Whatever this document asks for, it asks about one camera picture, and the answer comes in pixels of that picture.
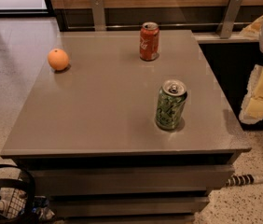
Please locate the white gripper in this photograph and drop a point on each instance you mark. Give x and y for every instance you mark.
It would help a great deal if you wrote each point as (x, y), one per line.
(252, 106)

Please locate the green soda can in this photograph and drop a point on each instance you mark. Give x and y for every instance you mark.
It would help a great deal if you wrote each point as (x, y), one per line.
(171, 102)

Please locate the red cola can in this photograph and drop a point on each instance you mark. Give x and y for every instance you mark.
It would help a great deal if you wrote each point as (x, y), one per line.
(149, 41)

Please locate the striped power strip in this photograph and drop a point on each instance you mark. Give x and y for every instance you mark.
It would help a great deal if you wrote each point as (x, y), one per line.
(243, 180)

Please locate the grey drawer cabinet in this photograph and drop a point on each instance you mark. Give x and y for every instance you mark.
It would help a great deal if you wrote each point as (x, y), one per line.
(90, 139)

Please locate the orange fruit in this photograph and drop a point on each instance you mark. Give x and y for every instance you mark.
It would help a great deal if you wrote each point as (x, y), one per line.
(58, 59)

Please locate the horizontal metal rail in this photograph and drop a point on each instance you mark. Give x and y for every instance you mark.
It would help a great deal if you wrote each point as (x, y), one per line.
(190, 26)

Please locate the right metal bracket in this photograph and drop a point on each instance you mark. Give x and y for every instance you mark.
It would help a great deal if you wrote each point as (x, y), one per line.
(225, 27)

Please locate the metal bracket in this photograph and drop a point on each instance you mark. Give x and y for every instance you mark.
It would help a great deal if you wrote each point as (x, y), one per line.
(225, 27)
(98, 14)

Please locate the left metal bracket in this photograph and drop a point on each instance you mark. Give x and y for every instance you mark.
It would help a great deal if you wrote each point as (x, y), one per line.
(98, 14)

